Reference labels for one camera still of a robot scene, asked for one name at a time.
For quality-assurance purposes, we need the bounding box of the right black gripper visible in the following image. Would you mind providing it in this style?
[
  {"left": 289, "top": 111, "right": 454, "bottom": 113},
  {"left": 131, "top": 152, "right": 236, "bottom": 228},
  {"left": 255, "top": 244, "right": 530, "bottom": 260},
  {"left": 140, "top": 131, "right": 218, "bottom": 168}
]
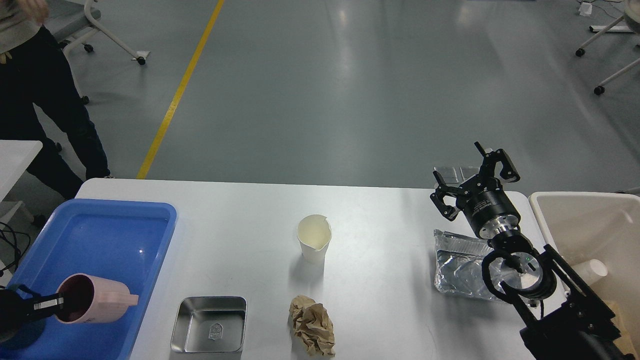
[{"left": 430, "top": 141, "right": 521, "bottom": 240}]

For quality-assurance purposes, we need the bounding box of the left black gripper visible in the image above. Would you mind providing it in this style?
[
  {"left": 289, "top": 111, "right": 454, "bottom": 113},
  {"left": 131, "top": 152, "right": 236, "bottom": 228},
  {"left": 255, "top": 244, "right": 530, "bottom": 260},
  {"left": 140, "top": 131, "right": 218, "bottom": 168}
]
[{"left": 0, "top": 287, "right": 65, "bottom": 343}]

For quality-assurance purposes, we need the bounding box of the pink HOME mug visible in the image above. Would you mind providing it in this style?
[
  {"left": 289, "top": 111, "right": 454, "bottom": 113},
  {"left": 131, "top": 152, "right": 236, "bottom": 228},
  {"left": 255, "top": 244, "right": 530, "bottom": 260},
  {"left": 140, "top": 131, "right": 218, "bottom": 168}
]
[{"left": 54, "top": 273, "right": 138, "bottom": 325}]

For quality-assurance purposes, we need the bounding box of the aluminium foil container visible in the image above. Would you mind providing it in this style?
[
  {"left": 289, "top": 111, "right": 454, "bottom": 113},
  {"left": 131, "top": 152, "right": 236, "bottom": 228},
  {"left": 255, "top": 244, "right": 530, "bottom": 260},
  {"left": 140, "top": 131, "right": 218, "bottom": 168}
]
[{"left": 433, "top": 228, "right": 501, "bottom": 302}]

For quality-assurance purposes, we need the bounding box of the steel rectangular tray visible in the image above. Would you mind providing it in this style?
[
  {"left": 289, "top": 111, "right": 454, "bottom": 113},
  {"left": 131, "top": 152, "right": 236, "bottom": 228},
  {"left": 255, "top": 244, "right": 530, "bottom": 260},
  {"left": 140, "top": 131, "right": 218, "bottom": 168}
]
[{"left": 170, "top": 296, "right": 248, "bottom": 354}]

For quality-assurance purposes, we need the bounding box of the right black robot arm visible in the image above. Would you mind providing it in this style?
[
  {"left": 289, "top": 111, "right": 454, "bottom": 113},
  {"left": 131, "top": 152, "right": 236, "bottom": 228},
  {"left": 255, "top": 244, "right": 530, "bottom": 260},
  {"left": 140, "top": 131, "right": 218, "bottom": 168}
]
[{"left": 430, "top": 142, "right": 638, "bottom": 360}]

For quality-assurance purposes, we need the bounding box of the metal floor plate right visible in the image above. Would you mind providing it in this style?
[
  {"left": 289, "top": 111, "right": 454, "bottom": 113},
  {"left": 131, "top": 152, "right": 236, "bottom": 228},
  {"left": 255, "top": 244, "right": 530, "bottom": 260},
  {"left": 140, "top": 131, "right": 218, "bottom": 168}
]
[{"left": 459, "top": 166, "right": 480, "bottom": 182}]

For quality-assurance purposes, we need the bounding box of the metal floor plate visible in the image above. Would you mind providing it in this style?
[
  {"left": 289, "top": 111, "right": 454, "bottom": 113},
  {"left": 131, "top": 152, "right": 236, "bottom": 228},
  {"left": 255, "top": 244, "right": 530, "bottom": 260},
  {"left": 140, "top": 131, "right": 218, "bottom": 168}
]
[
  {"left": 459, "top": 166, "right": 480, "bottom": 182},
  {"left": 433, "top": 166, "right": 460, "bottom": 186}
]

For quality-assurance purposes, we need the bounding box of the metal floor plate left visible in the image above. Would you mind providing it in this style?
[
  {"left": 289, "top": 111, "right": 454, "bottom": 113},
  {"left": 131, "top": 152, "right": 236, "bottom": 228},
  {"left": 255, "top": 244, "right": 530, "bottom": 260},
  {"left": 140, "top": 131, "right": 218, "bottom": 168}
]
[{"left": 433, "top": 166, "right": 460, "bottom": 186}]

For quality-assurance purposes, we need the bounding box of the blue plastic tray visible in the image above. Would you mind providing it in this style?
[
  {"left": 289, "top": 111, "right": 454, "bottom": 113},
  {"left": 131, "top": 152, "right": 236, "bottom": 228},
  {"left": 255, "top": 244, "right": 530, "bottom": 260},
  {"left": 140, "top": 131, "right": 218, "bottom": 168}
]
[{"left": 1, "top": 199, "right": 178, "bottom": 360}]

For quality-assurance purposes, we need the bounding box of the beige plastic bin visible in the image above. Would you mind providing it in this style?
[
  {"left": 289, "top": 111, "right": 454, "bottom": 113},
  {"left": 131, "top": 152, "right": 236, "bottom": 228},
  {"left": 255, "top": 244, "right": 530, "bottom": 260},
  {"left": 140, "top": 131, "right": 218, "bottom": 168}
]
[{"left": 529, "top": 191, "right": 640, "bottom": 332}]

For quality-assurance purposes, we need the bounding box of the white cup in bin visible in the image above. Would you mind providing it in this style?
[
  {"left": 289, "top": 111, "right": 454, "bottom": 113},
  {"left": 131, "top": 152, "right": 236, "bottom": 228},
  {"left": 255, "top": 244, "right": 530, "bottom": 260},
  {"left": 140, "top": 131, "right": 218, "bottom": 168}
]
[{"left": 572, "top": 259, "right": 609, "bottom": 287}]

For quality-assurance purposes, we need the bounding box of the white side table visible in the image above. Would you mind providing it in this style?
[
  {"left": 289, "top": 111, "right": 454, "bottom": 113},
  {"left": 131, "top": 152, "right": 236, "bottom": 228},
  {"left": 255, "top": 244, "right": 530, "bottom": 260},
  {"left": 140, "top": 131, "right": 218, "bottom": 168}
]
[{"left": 0, "top": 139, "right": 42, "bottom": 200}]

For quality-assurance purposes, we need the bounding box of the white paper cup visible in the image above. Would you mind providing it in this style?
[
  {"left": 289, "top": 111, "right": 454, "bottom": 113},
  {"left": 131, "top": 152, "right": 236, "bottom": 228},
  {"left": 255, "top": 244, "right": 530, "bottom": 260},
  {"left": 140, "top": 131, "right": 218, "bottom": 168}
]
[{"left": 295, "top": 214, "right": 333, "bottom": 265}]

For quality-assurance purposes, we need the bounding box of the person in dark trousers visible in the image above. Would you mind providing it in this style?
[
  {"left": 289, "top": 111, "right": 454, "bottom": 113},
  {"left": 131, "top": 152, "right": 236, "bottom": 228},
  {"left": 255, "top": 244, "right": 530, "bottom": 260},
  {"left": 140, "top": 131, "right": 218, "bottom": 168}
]
[{"left": 0, "top": 0, "right": 113, "bottom": 200}]

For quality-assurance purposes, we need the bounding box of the brown paper in bin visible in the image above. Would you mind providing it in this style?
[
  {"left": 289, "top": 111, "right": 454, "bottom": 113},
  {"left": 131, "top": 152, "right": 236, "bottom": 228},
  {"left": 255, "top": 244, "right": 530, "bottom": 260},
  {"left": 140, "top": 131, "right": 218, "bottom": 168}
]
[{"left": 603, "top": 300, "right": 640, "bottom": 360}]

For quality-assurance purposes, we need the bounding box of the crumpled brown paper ball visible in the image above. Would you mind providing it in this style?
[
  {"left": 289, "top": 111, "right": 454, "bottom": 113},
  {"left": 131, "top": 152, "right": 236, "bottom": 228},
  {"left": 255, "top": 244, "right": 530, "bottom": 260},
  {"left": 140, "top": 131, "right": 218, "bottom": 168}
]
[{"left": 289, "top": 295, "right": 336, "bottom": 358}]

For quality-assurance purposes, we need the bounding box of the white chair base right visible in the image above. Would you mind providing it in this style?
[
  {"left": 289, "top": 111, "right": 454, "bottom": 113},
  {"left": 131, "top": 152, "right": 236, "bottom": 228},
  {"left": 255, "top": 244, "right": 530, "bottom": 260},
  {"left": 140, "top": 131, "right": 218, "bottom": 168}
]
[{"left": 575, "top": 0, "right": 640, "bottom": 96}]

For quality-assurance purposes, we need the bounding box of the grey office chair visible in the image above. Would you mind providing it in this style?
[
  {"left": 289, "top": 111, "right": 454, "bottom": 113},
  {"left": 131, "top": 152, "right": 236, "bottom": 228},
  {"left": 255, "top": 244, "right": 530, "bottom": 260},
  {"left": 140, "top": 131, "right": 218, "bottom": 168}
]
[{"left": 45, "top": 0, "right": 147, "bottom": 105}]

